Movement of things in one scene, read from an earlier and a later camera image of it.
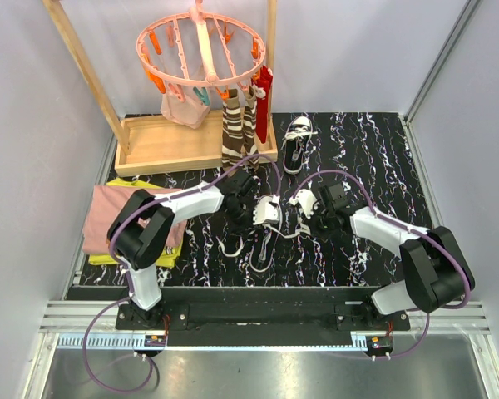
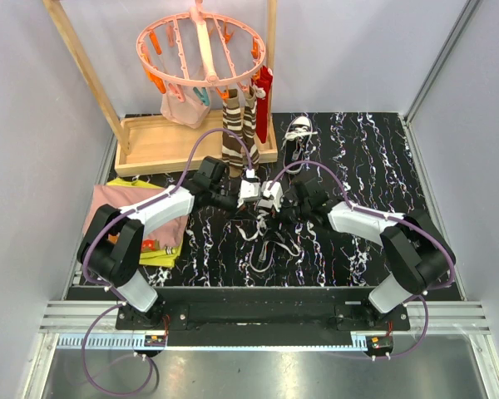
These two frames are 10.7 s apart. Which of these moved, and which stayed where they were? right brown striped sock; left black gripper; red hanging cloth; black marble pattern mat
Moved: left black gripper
Stayed: right brown striped sock; red hanging cloth; black marble pattern mat
